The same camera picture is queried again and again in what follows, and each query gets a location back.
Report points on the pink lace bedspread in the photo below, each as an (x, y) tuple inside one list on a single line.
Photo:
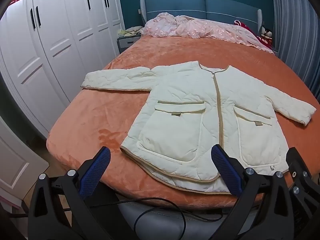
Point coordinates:
[(200, 28)]

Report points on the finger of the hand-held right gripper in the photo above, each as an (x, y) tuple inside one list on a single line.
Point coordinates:
[(297, 162)]

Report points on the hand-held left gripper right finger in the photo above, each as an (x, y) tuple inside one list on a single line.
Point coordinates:
[(226, 172)]

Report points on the orange plush bed blanket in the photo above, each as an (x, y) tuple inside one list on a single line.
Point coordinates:
[(162, 50)]

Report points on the pale yellow cloth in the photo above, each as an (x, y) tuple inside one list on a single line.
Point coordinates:
[(130, 31)]

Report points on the white plush doll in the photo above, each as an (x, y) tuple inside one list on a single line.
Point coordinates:
[(263, 33)]

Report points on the grey nightstand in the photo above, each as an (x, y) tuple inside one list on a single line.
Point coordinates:
[(126, 43)]

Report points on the red dressed plush doll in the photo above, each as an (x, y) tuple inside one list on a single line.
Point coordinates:
[(269, 34)]

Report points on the white panelled wardrobe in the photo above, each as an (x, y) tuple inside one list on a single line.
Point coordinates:
[(50, 42)]

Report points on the white panelled door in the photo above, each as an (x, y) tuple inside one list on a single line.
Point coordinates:
[(15, 165)]

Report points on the blue upholstered headboard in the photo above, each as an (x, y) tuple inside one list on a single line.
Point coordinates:
[(175, 3)]

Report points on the grey-blue curtain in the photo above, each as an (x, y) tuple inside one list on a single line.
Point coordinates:
[(295, 30)]

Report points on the grey bed base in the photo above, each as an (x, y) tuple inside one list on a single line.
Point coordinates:
[(162, 227)]

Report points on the cream quilted jacket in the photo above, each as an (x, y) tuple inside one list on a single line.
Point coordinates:
[(180, 105)]

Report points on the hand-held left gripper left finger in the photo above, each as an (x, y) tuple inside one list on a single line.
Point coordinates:
[(96, 172)]

